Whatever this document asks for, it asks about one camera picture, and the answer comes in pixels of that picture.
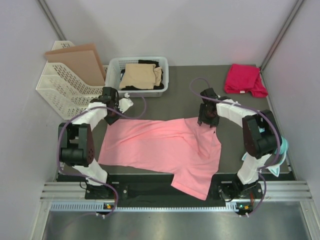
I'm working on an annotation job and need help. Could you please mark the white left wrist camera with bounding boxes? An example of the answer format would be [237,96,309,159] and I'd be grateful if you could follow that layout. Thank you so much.
[118,93,134,114]

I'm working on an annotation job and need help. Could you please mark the white perforated file organizer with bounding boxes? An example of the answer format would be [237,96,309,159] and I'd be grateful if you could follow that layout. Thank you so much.
[36,41,105,120]

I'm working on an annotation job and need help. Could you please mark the pink t shirt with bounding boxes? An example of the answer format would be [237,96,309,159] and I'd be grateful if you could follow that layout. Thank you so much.
[98,117,222,201]

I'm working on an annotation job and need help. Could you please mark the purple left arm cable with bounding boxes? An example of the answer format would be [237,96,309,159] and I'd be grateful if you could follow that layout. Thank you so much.
[57,95,147,218]

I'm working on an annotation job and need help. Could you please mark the brown cardboard folder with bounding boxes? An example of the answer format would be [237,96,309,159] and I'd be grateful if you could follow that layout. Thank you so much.
[44,43,106,87]

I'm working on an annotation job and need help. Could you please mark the teal cat ear headphones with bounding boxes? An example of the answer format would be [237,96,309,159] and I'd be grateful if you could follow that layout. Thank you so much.
[237,137,289,183]

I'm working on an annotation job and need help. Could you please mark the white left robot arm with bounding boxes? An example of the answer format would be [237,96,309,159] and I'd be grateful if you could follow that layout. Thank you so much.
[56,87,122,199]

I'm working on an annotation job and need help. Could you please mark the red t shirt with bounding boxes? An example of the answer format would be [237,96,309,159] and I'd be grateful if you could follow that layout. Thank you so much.
[224,64,268,98]

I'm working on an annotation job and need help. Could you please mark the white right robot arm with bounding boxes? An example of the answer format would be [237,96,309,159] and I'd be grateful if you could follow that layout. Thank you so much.
[197,88,282,198]

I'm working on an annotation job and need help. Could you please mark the white plastic basket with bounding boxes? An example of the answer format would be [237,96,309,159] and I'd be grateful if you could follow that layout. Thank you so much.
[105,56,169,98]

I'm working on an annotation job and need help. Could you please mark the slotted cable duct rail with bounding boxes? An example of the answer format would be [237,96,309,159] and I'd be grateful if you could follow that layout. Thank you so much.
[50,201,249,213]

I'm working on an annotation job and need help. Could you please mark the beige folded garment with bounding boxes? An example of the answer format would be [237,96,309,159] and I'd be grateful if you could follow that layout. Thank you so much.
[118,63,163,91]

